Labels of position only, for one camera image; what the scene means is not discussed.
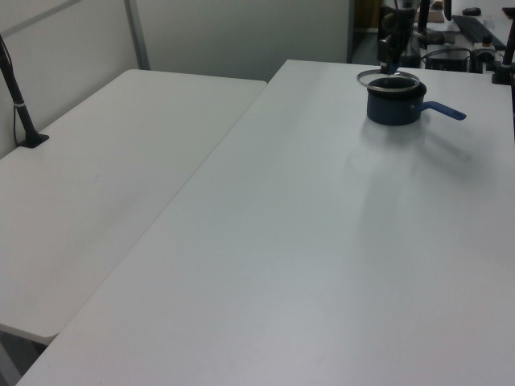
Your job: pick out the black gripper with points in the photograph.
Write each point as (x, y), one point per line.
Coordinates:
(396, 24)

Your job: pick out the glass lid with blue knob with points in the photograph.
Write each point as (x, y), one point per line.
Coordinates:
(364, 80)

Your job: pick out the black computer box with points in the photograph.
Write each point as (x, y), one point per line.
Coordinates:
(448, 60)

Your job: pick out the black keyboard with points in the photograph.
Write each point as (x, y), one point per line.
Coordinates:
(476, 28)

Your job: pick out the black computer mouse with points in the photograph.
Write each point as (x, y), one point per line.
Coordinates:
(471, 11)

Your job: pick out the black clamped pole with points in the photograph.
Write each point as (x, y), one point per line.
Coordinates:
(507, 48)

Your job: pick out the white side table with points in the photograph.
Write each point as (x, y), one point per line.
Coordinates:
(100, 181)

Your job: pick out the grey partition frame post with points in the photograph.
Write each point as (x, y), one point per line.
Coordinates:
(137, 32)

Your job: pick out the black camera pole with base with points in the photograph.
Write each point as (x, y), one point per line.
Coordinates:
(18, 108)

